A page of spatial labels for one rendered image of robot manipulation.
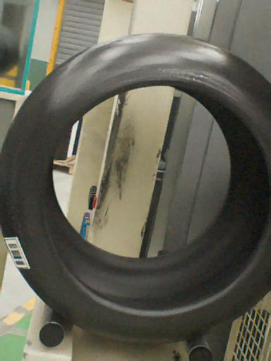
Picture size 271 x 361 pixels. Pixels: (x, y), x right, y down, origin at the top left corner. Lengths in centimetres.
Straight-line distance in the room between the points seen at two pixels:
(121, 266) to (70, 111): 47
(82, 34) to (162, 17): 978
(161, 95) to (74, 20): 987
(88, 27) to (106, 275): 990
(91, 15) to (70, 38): 58
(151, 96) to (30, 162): 47
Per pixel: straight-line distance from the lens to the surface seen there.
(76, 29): 1116
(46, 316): 112
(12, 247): 104
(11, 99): 169
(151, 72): 97
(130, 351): 131
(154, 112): 136
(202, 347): 112
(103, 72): 96
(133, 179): 137
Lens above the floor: 137
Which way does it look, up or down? 10 degrees down
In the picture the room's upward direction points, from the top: 12 degrees clockwise
